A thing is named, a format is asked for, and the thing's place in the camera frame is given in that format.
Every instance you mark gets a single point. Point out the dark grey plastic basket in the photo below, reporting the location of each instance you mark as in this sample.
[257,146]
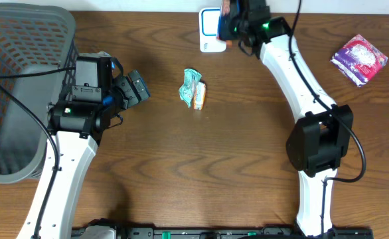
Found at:
[37,57]

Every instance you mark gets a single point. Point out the purple red tissue pack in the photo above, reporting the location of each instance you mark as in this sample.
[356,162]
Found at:
[359,60]

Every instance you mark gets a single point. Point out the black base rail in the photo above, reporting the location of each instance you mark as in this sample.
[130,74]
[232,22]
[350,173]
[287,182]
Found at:
[151,233]

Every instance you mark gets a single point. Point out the white barcode scanner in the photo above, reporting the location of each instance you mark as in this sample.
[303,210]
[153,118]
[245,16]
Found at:
[208,28]

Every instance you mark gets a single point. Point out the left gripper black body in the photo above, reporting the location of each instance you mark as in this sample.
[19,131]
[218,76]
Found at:
[125,90]

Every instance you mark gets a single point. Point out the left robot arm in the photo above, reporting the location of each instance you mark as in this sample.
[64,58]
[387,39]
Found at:
[74,131]

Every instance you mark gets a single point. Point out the teal snack wrapper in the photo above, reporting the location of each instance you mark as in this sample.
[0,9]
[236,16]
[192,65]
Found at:
[188,89]

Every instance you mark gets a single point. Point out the orange white snack packet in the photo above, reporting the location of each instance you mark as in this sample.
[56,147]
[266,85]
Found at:
[199,96]

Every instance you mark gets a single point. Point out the orange red snack bar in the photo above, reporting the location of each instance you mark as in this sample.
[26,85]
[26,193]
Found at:
[224,23]

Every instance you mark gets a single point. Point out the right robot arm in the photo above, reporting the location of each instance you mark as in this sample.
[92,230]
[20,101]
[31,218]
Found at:
[322,130]

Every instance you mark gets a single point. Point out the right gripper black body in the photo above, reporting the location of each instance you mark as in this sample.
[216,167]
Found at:
[237,22]

